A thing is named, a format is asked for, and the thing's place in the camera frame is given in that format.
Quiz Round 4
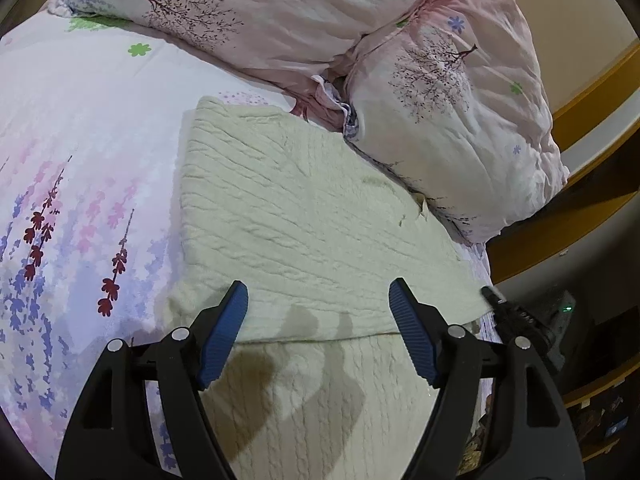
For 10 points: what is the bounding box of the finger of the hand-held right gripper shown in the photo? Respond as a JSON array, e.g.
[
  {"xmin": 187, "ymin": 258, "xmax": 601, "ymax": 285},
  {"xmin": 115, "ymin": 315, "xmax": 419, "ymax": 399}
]
[{"xmin": 480, "ymin": 286, "xmax": 543, "ymax": 348}]

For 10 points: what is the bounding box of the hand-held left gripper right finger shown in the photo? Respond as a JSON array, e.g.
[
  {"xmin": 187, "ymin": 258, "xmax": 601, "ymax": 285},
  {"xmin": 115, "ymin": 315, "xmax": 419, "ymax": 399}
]
[{"xmin": 388, "ymin": 277, "xmax": 586, "ymax": 480}]

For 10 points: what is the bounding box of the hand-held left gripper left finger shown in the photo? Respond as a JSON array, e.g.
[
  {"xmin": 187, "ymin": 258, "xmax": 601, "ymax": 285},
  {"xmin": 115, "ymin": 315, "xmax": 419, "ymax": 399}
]
[{"xmin": 55, "ymin": 280, "xmax": 250, "ymax": 480}]

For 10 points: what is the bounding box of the cream knitted sweater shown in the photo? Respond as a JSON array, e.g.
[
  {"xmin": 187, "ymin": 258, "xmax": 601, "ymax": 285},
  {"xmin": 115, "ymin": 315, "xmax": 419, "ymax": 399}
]
[{"xmin": 167, "ymin": 96, "xmax": 493, "ymax": 480}]

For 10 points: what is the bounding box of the wooden bedside shelf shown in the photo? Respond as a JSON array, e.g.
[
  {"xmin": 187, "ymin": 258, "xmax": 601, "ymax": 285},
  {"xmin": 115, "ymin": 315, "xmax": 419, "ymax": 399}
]
[{"xmin": 561, "ymin": 362, "xmax": 638, "ymax": 463}]

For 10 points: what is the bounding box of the pink tree-print pillow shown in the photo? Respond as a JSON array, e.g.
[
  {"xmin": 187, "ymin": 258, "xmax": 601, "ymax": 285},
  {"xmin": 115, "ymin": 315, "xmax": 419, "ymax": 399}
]
[
  {"xmin": 344, "ymin": 0, "xmax": 571, "ymax": 247},
  {"xmin": 47, "ymin": 0, "xmax": 481, "ymax": 86}
]

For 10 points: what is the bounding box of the floral bed sheet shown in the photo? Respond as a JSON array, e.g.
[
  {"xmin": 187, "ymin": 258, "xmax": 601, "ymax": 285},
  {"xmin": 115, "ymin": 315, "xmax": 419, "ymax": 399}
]
[{"xmin": 0, "ymin": 9, "xmax": 503, "ymax": 480}]

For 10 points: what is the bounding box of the yellow wooden bed frame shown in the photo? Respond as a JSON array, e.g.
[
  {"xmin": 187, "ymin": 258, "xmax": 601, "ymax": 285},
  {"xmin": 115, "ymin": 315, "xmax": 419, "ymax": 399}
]
[{"xmin": 486, "ymin": 40, "xmax": 640, "ymax": 286}]

